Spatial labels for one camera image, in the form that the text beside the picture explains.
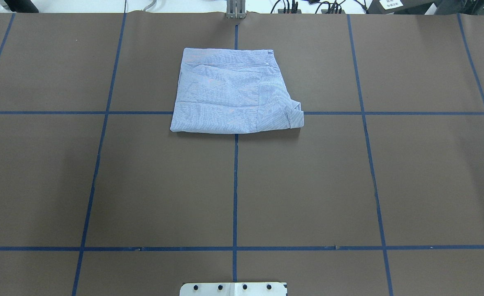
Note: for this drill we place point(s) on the grey box with label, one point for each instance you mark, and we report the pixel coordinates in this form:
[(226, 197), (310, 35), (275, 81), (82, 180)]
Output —
[(403, 7)]

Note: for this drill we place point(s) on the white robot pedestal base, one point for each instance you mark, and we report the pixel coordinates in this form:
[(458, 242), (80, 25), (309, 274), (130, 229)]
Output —
[(234, 289)]

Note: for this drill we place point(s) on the aluminium frame post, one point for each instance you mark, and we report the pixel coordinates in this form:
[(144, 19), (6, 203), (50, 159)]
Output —
[(236, 9)]

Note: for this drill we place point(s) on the light blue striped shirt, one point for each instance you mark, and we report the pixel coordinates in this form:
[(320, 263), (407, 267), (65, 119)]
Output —
[(233, 91)]

